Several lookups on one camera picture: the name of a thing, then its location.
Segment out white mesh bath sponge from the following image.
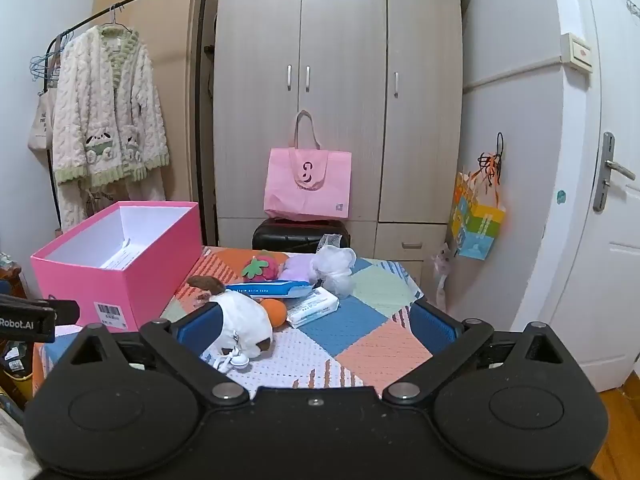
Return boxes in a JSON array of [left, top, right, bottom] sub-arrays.
[[311, 234, 357, 297]]

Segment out colourful paper gift bag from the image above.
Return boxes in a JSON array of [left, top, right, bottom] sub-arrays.
[[448, 152, 507, 261]]

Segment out blue wet wipe packet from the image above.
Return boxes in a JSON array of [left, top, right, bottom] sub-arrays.
[[225, 280, 317, 301]]

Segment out white tissue packet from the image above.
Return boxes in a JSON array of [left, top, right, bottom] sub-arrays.
[[287, 287, 341, 329]]

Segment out white paper slip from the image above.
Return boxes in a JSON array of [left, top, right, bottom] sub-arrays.
[[99, 240, 133, 268]]

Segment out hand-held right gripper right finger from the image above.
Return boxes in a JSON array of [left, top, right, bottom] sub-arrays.
[[382, 298, 576, 407]]

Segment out pink tote bag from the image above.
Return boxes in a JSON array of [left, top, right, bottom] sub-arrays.
[[264, 110, 352, 221]]

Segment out cream light switch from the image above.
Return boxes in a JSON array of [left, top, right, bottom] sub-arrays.
[[560, 32, 593, 72]]

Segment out beige three-door wardrobe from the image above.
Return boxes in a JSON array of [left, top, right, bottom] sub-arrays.
[[212, 0, 465, 281]]

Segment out pink cardboard box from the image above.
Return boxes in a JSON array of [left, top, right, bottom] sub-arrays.
[[30, 201, 203, 333]]

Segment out white brown dog plush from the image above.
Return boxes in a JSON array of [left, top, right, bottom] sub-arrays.
[[186, 275, 275, 373]]

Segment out white door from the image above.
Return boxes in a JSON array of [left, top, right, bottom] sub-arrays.
[[547, 0, 640, 393]]

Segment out black suitcase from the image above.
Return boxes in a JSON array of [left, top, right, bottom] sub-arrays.
[[251, 217, 351, 253]]

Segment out cream fluffy robe green trim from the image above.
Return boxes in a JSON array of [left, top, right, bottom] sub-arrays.
[[51, 25, 170, 233]]

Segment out beige canvas tote bag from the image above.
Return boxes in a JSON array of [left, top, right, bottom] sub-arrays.
[[27, 55, 63, 166]]

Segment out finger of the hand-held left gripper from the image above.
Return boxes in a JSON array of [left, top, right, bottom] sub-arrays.
[[0, 295, 81, 327]]

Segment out orange green plush ball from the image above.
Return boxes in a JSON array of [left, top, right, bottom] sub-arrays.
[[261, 298, 288, 329]]

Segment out black clothes rack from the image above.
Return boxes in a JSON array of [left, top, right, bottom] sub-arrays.
[[45, 0, 208, 246]]

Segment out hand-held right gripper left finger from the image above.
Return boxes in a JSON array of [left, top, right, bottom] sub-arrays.
[[65, 303, 250, 407]]

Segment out blue wire hangers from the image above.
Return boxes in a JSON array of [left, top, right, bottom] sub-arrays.
[[29, 30, 66, 86]]

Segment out light wooden cabinet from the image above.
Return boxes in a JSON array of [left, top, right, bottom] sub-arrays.
[[91, 0, 221, 246]]

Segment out metal wire hanger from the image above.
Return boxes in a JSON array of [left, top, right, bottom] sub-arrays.
[[105, 4, 131, 31]]

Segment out metal door handle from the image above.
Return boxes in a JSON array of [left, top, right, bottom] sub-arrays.
[[593, 132, 637, 212]]

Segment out purple plush toy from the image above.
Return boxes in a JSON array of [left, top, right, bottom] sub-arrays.
[[282, 254, 321, 282]]

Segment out white pink hanging bag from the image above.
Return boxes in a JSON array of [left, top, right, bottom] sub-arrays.
[[432, 242, 458, 311]]

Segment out pink strawberry plush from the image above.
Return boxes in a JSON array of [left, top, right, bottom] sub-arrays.
[[241, 251, 283, 282]]

